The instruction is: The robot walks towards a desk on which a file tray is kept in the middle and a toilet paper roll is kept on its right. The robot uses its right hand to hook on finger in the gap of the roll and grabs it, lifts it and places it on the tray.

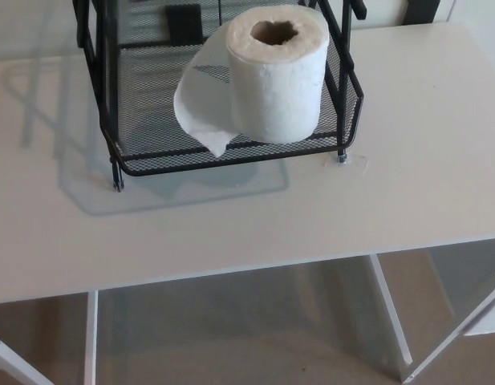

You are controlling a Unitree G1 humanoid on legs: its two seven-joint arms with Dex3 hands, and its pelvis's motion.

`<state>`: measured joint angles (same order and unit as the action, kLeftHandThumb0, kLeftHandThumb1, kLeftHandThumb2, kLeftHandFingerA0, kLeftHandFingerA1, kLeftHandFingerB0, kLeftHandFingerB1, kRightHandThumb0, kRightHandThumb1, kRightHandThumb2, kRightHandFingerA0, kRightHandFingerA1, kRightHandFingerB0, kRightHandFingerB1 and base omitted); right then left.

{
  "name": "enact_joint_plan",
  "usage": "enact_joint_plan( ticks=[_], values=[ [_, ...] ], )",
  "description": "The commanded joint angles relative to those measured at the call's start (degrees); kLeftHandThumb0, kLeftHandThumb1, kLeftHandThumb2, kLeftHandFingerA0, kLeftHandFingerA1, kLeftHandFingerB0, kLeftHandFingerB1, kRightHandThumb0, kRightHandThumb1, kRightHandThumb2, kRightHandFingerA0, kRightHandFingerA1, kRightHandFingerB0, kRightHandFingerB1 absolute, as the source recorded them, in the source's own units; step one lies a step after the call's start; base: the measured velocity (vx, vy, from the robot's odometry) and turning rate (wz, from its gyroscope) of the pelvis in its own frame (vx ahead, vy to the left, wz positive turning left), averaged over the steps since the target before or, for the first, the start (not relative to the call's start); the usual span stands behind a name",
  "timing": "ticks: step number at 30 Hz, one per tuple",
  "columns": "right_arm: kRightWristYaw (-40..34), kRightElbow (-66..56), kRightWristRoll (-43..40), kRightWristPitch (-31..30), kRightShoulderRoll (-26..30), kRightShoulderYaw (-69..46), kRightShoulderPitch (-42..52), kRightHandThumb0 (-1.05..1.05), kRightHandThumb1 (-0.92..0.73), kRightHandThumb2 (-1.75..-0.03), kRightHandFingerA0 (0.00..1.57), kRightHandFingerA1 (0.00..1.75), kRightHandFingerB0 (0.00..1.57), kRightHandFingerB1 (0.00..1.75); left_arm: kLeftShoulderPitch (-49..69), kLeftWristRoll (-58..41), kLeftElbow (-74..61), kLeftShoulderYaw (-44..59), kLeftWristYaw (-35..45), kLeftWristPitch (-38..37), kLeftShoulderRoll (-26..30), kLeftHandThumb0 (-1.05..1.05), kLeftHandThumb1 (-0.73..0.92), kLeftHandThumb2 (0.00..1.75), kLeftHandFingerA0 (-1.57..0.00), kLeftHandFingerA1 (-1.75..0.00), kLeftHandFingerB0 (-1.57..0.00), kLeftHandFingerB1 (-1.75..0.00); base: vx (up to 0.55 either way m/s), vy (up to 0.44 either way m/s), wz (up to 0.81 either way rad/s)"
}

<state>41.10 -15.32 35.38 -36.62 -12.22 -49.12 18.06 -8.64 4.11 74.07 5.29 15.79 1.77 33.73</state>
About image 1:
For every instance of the white toilet paper roll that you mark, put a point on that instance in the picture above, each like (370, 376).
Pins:
(279, 100)

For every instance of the black chair back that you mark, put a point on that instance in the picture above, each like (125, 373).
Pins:
(422, 10)

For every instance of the white metal desk leg frame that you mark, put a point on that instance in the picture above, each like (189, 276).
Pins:
(391, 309)
(91, 341)

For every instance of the clear adhesive tape patch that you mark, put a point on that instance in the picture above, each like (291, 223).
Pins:
(357, 161)

